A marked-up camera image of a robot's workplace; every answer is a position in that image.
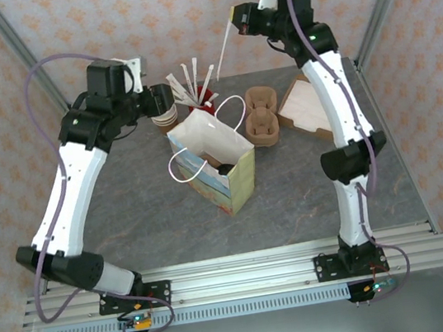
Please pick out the printed paper gift bag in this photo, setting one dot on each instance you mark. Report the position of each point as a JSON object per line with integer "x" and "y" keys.
{"x": 200, "y": 135}

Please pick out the red straw holder cup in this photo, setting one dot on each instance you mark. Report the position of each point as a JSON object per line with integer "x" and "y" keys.
{"x": 196, "y": 108}

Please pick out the brown paper cup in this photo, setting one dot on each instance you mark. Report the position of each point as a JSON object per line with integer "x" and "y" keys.
{"x": 166, "y": 129}
{"x": 162, "y": 117}
{"x": 164, "y": 122}

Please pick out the brown cardboard napkin tray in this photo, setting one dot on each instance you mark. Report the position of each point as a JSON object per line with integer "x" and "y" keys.
{"x": 303, "y": 125}

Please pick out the black plastic cup lid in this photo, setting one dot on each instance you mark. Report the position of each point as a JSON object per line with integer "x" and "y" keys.
{"x": 226, "y": 169}

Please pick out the small circuit board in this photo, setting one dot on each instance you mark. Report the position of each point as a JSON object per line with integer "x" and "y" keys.
{"x": 379, "y": 287}
{"x": 138, "y": 322}

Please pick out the aluminium frame post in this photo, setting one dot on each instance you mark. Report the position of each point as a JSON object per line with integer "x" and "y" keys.
{"x": 383, "y": 0}
{"x": 22, "y": 54}

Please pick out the white napkin stack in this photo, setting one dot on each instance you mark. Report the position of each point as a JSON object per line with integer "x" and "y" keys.
{"x": 299, "y": 100}

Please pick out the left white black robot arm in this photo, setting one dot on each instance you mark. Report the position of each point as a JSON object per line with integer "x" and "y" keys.
{"x": 67, "y": 197}

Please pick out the paper straw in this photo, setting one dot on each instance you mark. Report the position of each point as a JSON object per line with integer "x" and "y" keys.
{"x": 185, "y": 104}
{"x": 209, "y": 78}
{"x": 188, "y": 80}
{"x": 182, "y": 96}
{"x": 175, "y": 82}
{"x": 195, "y": 76}
{"x": 211, "y": 100}
{"x": 225, "y": 48}

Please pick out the brown pulp cup carrier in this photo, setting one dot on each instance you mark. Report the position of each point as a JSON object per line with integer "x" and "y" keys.
{"x": 261, "y": 95}
{"x": 263, "y": 139}

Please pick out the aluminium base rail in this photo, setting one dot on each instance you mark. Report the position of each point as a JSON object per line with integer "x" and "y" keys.
{"x": 242, "y": 279}

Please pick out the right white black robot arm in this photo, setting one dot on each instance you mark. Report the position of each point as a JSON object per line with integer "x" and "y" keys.
{"x": 338, "y": 107}

